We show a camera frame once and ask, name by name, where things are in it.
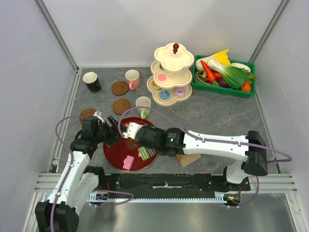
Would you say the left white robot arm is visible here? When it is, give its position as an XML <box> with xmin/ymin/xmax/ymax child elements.
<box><xmin>35</xmin><ymin>113</ymin><xmax>121</xmax><ymax>232</ymax></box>

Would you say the dark red round tray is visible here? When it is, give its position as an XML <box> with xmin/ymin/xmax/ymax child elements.
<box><xmin>103</xmin><ymin>116</ymin><xmax>159</xmax><ymax>172</ymax></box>

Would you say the brown wooden coaster left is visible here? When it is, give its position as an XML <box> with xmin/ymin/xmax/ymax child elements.
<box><xmin>79</xmin><ymin>108</ymin><xmax>97</xmax><ymax>123</ymax></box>

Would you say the green layered cake slice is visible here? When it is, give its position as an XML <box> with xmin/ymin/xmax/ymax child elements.
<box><xmin>138</xmin><ymin>147</ymin><xmax>150</xmax><ymax>161</ymax></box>

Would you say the purple sprinkled donut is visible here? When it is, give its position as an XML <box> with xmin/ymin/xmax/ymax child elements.
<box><xmin>174</xmin><ymin>87</ymin><xmax>186</xmax><ymax>98</ymax></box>

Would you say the blue white orange donut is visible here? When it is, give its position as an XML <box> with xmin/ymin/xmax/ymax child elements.
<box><xmin>159</xmin><ymin>90</ymin><xmax>170</xmax><ymax>101</ymax></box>

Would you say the brown wooden coaster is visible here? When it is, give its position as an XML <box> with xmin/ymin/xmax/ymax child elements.
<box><xmin>112</xmin><ymin>99</ymin><xmax>131</xmax><ymax>115</ymax></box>
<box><xmin>79</xmin><ymin>108</ymin><xmax>97</xmax><ymax>123</ymax></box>
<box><xmin>111</xmin><ymin>81</ymin><xmax>129</xmax><ymax>96</ymax></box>

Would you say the brown wooden coaster far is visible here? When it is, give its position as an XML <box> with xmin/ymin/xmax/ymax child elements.
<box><xmin>111</xmin><ymin>81</ymin><xmax>129</xmax><ymax>96</ymax></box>

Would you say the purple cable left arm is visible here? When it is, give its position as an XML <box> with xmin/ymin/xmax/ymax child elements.
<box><xmin>50</xmin><ymin>116</ymin><xmax>135</xmax><ymax>232</ymax></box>

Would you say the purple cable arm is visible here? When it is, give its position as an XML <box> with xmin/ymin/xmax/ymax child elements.
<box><xmin>50</xmin><ymin>116</ymin><xmax>135</xmax><ymax>232</ymax></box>
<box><xmin>117</xmin><ymin>107</ymin><xmax>293</xmax><ymax>210</ymax></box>

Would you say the wooden block with label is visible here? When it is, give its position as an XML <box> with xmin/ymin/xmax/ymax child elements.
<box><xmin>176</xmin><ymin>154</ymin><xmax>201</xmax><ymax>167</ymax></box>

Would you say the small orange toy carrot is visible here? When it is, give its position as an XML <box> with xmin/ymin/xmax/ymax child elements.
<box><xmin>241</xmin><ymin>81</ymin><xmax>252</xmax><ymax>92</ymax></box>

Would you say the toy purple eggplant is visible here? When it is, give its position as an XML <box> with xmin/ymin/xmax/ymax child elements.
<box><xmin>218</xmin><ymin>78</ymin><xmax>231</xmax><ymax>88</ymax></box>

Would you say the black mug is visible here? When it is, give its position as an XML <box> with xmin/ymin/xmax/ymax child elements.
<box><xmin>83</xmin><ymin>72</ymin><xmax>101</xmax><ymax>93</ymax></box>

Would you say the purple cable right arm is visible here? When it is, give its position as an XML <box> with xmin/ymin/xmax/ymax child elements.
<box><xmin>117</xmin><ymin>107</ymin><xmax>293</xmax><ymax>210</ymax></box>

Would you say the green plastic vegetable crate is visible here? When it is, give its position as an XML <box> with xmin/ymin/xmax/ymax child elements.
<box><xmin>191</xmin><ymin>55</ymin><xmax>256</xmax><ymax>99</ymax></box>

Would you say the light green mug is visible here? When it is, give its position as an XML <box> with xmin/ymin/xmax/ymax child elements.
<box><xmin>135</xmin><ymin>96</ymin><xmax>151</xmax><ymax>119</ymax></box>

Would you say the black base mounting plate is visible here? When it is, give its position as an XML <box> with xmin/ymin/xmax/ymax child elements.
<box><xmin>104</xmin><ymin>173</ymin><xmax>251</xmax><ymax>200</ymax></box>

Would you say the toy bok choy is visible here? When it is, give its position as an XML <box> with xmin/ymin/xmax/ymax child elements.
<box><xmin>207</xmin><ymin>59</ymin><xmax>257</xmax><ymax>88</ymax></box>

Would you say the toy yellow corn cabbage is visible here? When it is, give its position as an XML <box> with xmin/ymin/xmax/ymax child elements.
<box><xmin>214</xmin><ymin>49</ymin><xmax>231</xmax><ymax>66</ymax></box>

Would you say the toy white radish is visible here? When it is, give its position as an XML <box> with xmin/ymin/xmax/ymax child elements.
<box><xmin>231</xmin><ymin>62</ymin><xmax>251</xmax><ymax>73</ymax></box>

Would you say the cream three-tier dessert stand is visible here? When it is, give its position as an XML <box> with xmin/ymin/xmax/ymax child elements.
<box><xmin>146</xmin><ymin>43</ymin><xmax>195</xmax><ymax>107</ymax></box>

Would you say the pink mug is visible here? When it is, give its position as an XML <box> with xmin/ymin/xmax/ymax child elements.
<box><xmin>125</xmin><ymin>70</ymin><xmax>140</xmax><ymax>90</ymax></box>

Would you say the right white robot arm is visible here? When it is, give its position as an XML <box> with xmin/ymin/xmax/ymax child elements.
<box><xmin>126</xmin><ymin>123</ymin><xmax>268</xmax><ymax>190</ymax></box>

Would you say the pink layered cake slice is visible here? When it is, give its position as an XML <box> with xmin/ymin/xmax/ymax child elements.
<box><xmin>123</xmin><ymin>155</ymin><xmax>135</xmax><ymax>170</ymax></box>

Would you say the brown layered cake slice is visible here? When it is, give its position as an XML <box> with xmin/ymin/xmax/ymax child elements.
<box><xmin>146</xmin><ymin>148</ymin><xmax>156</xmax><ymax>157</ymax></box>

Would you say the pink sandwich cookie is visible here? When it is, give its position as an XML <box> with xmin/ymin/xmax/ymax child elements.
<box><xmin>157</xmin><ymin>74</ymin><xmax>167</xmax><ymax>82</ymax></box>

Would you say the orange glazed donut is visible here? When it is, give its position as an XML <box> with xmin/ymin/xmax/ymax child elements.
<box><xmin>151</xmin><ymin>81</ymin><xmax>161</xmax><ymax>90</ymax></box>

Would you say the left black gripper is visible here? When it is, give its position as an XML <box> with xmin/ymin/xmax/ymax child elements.
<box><xmin>94</xmin><ymin>116</ymin><xmax>128</xmax><ymax>147</ymax></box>

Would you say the brown wooden coaster near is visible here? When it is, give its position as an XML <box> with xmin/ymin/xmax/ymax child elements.
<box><xmin>112</xmin><ymin>99</ymin><xmax>131</xmax><ymax>115</ymax></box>

